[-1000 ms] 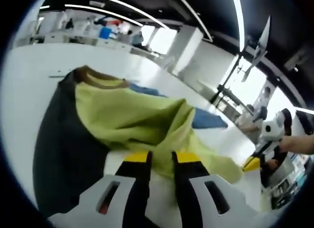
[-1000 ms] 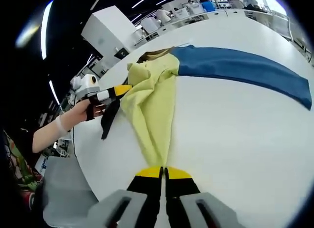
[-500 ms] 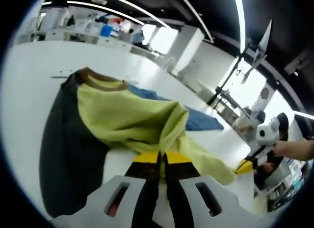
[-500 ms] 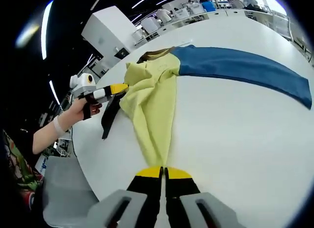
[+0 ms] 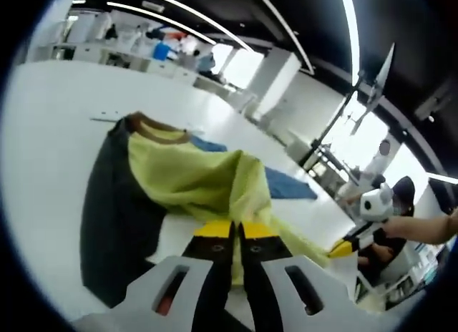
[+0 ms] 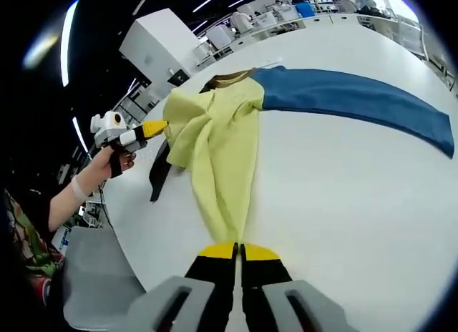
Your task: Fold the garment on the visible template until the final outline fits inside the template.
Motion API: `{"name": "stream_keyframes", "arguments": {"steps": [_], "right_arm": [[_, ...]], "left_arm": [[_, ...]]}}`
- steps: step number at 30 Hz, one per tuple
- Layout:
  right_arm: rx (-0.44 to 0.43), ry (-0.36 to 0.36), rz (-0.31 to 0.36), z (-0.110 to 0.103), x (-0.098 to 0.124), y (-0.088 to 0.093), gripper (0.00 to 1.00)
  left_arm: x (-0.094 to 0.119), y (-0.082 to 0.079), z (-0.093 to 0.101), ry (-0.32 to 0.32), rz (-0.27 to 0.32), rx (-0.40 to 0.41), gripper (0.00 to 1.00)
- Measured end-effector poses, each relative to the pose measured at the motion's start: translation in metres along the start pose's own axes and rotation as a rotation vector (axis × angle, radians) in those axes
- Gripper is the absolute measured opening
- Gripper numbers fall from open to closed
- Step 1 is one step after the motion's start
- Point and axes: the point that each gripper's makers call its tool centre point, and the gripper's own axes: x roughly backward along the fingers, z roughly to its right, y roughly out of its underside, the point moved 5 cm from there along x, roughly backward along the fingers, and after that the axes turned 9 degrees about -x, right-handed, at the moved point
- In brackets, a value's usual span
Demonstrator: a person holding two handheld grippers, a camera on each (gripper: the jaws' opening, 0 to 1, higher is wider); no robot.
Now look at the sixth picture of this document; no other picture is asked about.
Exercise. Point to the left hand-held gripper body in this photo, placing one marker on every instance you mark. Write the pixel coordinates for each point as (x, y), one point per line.
(105, 131)

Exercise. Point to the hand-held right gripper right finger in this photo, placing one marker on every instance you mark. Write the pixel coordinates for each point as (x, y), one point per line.
(329, 317)

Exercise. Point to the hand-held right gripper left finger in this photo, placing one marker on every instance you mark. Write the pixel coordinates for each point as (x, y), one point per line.
(143, 310)

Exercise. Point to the yellow blue black garment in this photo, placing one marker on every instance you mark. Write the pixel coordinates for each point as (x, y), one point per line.
(222, 149)

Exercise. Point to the person's left hand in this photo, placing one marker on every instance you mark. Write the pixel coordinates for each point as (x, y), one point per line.
(103, 164)

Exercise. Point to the ceiling light strip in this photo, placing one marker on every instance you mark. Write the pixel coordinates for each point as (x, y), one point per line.
(143, 1)
(66, 42)
(79, 133)

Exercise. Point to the light grey chair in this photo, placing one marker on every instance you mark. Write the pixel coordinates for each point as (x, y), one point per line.
(96, 274)

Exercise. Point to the white wristband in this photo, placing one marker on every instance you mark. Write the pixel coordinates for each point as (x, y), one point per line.
(78, 187)

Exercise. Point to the white square pillar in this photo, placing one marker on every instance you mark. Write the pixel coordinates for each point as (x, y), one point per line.
(161, 42)

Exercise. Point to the white storage rack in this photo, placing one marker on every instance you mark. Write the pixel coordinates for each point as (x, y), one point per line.
(204, 54)

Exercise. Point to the white blue sign board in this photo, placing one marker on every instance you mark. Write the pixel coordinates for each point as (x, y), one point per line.
(63, 239)

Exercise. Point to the white box appliance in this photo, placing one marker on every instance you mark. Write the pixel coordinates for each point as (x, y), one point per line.
(219, 36)

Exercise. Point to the person's dark printed shirt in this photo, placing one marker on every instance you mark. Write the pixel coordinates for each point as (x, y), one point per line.
(28, 246)

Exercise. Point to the blue storage bin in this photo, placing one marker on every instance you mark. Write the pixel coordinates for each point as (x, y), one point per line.
(306, 10)

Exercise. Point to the row of white cabinets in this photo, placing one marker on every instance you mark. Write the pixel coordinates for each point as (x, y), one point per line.
(315, 22)

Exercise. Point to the white mesh office chair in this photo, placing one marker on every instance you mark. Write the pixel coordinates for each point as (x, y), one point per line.
(408, 35)

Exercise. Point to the metal frame shelving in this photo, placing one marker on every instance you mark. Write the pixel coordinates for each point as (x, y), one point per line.
(143, 96)

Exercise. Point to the black wall box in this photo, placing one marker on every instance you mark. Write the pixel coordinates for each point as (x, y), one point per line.
(177, 77)

